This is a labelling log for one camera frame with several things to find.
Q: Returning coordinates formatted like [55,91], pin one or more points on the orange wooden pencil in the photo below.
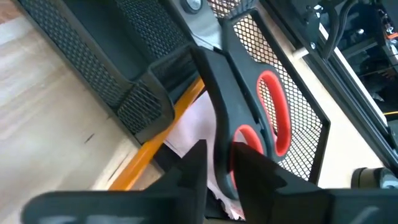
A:
[146,152]

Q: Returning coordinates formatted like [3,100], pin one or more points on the black aluminium table frame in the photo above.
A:
[351,102]

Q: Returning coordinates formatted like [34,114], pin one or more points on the black mesh desk organizer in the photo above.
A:
[93,46]

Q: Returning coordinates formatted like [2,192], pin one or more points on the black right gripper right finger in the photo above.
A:
[280,202]

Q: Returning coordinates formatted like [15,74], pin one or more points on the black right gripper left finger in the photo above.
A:
[174,202]

